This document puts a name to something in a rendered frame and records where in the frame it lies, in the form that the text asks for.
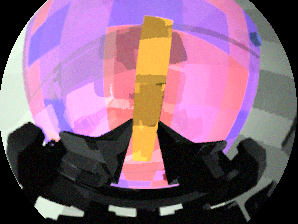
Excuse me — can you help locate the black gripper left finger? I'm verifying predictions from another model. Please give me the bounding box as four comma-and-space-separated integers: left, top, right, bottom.
59, 117, 133, 184

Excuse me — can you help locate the orange bar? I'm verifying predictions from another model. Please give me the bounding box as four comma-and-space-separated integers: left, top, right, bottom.
132, 16, 173, 161

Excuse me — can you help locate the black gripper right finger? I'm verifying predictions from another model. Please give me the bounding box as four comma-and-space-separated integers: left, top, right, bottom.
157, 120, 227, 185

